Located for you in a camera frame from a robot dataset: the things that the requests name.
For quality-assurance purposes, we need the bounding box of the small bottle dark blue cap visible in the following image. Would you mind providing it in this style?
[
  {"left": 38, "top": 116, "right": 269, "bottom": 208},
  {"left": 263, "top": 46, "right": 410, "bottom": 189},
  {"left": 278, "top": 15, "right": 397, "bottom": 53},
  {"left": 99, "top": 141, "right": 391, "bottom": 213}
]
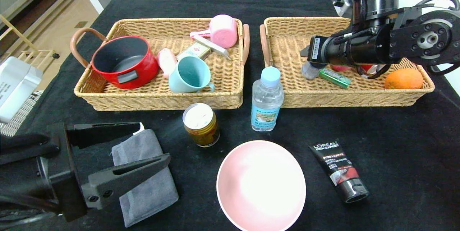
[{"left": 301, "top": 61, "right": 326, "bottom": 79}]

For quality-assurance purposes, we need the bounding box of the grey towel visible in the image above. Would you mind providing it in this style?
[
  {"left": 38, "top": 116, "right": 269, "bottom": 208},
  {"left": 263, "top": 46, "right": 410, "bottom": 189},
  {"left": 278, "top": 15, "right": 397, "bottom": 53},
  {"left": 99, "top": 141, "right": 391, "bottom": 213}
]
[{"left": 112, "top": 123, "right": 180, "bottom": 227}]

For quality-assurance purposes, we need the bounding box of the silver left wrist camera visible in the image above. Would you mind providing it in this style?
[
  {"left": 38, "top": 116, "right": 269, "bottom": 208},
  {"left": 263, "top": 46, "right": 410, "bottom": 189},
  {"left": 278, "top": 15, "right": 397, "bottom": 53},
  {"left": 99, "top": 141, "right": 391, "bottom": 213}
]
[{"left": 0, "top": 56, "right": 43, "bottom": 124}]

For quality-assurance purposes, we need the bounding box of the gold drink can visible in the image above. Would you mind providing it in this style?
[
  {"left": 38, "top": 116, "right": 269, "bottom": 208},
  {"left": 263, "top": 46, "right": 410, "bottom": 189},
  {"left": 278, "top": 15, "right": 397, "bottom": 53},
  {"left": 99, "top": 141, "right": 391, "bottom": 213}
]
[{"left": 182, "top": 103, "right": 220, "bottom": 148}]

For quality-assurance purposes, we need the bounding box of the small green tin box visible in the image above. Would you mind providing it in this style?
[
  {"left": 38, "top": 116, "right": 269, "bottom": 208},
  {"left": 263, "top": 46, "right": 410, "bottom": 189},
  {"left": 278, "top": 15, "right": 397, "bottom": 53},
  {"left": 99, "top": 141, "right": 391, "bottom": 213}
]
[{"left": 178, "top": 42, "right": 212, "bottom": 61}]

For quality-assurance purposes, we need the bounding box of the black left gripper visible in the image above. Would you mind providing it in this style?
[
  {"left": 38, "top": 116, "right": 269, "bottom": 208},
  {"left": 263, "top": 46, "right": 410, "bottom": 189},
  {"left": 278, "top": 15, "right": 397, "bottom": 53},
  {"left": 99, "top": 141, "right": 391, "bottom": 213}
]
[{"left": 0, "top": 121, "right": 171, "bottom": 223}]

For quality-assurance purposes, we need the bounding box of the red cooking pot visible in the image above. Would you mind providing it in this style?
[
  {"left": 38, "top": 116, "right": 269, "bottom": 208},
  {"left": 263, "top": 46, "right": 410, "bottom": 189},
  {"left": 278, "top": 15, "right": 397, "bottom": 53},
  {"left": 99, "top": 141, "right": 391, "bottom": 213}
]
[{"left": 91, "top": 36, "right": 159, "bottom": 89}]

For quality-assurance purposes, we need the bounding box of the wicker basket with brown handles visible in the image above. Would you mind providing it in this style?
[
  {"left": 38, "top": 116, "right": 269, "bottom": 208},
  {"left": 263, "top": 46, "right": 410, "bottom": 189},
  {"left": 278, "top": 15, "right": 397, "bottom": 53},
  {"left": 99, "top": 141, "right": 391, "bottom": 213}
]
[
  {"left": 70, "top": 18, "right": 250, "bottom": 112},
  {"left": 259, "top": 17, "right": 435, "bottom": 108}
]

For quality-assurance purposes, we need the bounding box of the teal mug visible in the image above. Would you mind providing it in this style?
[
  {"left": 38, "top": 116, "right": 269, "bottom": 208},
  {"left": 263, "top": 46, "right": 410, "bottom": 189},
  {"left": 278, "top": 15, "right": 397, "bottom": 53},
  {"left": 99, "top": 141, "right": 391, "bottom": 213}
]
[{"left": 168, "top": 56, "right": 216, "bottom": 93}]

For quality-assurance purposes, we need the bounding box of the light wooden rack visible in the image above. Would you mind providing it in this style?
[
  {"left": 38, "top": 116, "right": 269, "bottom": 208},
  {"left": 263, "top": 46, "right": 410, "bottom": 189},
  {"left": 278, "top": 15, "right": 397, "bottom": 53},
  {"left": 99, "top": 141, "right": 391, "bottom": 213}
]
[{"left": 0, "top": 14, "right": 61, "bottom": 70}]

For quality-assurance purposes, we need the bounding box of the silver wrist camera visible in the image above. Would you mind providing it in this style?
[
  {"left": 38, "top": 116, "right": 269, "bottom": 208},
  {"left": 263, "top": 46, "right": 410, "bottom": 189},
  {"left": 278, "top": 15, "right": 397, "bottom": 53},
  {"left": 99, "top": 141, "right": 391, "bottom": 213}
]
[
  {"left": 0, "top": 56, "right": 43, "bottom": 124},
  {"left": 332, "top": 0, "right": 354, "bottom": 18}
]

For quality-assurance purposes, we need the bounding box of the small pink bottle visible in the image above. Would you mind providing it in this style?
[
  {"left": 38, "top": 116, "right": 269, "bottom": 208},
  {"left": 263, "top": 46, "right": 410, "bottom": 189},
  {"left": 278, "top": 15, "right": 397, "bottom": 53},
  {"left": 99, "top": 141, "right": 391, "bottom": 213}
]
[{"left": 157, "top": 48, "right": 178, "bottom": 79}]

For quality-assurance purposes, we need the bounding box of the pink bowl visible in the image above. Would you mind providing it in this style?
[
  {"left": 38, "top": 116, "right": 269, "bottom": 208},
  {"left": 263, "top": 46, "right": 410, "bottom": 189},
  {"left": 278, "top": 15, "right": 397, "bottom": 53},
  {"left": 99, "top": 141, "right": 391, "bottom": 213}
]
[{"left": 216, "top": 140, "right": 307, "bottom": 231}]

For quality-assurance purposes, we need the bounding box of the red soda can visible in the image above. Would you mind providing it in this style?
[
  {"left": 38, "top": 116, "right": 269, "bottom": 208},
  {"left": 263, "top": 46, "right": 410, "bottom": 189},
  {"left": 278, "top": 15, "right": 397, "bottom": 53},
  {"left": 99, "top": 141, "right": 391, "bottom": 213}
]
[{"left": 358, "top": 64, "right": 382, "bottom": 78}]

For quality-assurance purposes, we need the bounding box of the clear water bottle blue cap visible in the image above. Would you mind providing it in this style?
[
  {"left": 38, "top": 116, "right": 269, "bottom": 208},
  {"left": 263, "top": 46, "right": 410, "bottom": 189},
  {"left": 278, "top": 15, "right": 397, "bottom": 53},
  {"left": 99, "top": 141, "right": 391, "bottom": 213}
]
[{"left": 251, "top": 67, "right": 284, "bottom": 132}]

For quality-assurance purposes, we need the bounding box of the green gum pack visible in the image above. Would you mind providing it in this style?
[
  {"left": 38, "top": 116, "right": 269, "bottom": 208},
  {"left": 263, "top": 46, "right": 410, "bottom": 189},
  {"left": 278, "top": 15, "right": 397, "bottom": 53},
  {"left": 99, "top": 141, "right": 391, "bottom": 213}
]
[{"left": 318, "top": 68, "right": 351, "bottom": 89}]

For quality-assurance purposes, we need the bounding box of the silver tube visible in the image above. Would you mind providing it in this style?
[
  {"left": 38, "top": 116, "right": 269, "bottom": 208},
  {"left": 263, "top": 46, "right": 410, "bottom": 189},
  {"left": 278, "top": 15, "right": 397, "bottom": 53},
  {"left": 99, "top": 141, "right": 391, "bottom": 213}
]
[{"left": 194, "top": 35, "right": 232, "bottom": 60}]

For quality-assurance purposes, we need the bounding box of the black face wash tube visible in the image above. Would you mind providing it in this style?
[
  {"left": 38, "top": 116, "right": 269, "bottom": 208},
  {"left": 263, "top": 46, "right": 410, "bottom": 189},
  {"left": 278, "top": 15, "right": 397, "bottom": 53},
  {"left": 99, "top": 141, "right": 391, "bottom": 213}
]
[{"left": 309, "top": 139, "right": 369, "bottom": 203}]

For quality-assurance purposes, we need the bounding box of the pink measuring cup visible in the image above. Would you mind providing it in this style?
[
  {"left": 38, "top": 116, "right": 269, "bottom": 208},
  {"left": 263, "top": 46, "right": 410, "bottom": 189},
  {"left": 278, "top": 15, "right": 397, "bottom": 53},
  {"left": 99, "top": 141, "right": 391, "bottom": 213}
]
[{"left": 190, "top": 15, "right": 238, "bottom": 49}]

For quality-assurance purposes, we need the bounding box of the orange fruit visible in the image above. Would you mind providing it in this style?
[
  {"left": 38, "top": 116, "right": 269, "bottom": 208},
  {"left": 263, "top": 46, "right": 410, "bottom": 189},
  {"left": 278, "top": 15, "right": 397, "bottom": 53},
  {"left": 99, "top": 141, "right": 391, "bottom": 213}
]
[{"left": 384, "top": 68, "right": 424, "bottom": 90}]

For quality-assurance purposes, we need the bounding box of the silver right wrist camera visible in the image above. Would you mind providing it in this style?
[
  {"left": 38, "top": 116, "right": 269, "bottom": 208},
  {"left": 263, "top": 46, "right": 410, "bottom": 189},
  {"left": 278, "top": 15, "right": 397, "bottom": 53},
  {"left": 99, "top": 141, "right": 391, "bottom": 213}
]
[{"left": 332, "top": 0, "right": 354, "bottom": 18}]

